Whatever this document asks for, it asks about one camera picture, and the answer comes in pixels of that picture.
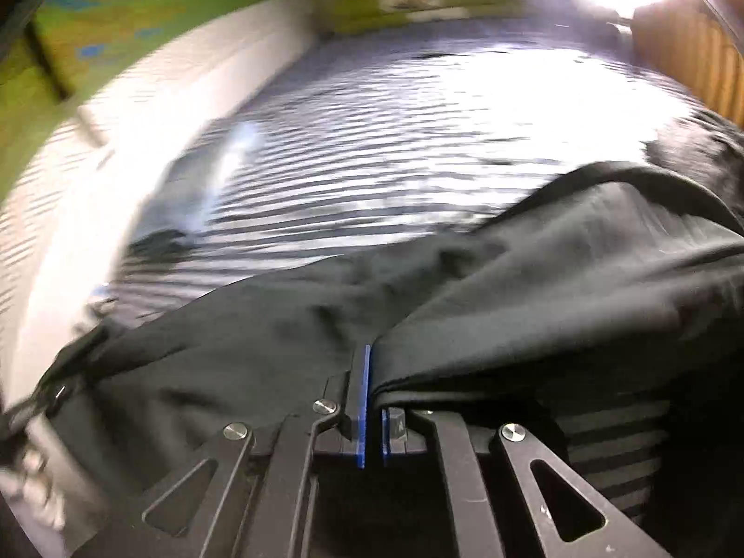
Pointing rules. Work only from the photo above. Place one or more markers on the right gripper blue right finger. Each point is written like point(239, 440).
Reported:
point(394, 433)

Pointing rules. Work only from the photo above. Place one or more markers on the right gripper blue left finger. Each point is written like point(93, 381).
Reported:
point(353, 425)

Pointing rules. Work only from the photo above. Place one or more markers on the black trousers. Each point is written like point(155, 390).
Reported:
point(604, 312)

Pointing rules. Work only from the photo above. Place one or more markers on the striped blue grey bedspread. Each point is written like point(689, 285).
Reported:
point(388, 136)

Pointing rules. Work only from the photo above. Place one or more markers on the folded light blue towel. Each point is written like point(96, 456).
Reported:
point(176, 214)

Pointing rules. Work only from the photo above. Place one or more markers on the dark grey button shirt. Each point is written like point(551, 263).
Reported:
point(706, 151)

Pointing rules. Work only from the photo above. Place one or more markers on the wooden slatted bed rail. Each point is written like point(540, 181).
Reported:
point(691, 42)

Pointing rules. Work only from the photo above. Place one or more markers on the green yellow wall map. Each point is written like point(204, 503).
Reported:
point(55, 54)

